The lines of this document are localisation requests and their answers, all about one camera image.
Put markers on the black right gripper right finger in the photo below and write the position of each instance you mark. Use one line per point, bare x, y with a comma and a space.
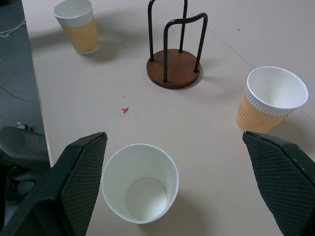
283, 177

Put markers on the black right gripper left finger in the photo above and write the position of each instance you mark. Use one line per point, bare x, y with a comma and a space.
73, 186

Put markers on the red mark on table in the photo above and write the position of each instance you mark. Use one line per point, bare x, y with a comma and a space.
125, 110

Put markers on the orange ribbed paper cup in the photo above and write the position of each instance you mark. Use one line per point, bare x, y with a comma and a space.
268, 103
80, 29

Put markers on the dark grey chair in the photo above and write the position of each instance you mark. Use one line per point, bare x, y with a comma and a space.
19, 152

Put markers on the white paper cup near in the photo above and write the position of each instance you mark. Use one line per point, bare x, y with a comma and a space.
140, 182

